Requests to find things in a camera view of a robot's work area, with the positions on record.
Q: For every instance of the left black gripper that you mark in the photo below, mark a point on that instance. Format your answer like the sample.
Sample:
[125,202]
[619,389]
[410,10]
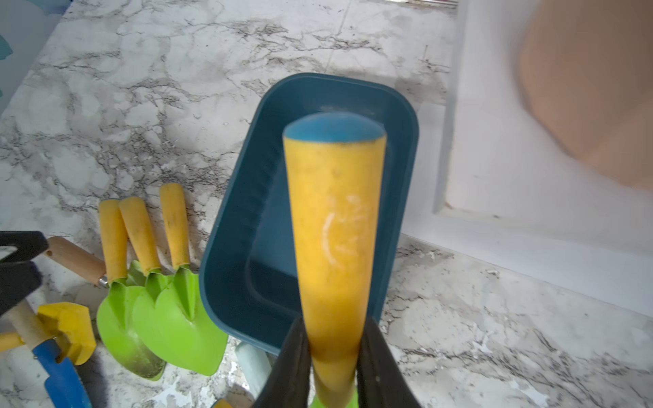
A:
[19,274]

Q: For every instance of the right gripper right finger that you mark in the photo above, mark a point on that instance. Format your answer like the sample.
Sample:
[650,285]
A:
[379,379]

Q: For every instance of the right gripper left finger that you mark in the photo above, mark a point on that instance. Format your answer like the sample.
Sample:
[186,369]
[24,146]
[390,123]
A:
[289,384]

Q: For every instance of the light blue shovel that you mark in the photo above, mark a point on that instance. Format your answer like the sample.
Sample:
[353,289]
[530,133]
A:
[255,365]

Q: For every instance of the blue shovel wooden handle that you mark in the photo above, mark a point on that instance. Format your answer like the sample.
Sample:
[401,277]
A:
[63,385]

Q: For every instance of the green shovel yellow handle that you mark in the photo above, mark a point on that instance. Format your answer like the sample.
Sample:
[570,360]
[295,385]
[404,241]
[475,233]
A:
[141,235]
[191,340]
[114,316]
[335,164]

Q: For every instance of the yellow plastic shovel left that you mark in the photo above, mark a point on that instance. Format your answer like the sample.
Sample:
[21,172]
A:
[68,324]

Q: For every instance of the teal plastic storage box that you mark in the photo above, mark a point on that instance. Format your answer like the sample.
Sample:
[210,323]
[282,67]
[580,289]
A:
[248,276]

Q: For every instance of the white stepped wooden stand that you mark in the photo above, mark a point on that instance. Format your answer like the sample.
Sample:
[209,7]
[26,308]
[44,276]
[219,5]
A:
[490,182]

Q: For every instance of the green shovel wooden handle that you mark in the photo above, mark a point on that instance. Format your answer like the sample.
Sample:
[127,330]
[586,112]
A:
[78,260]

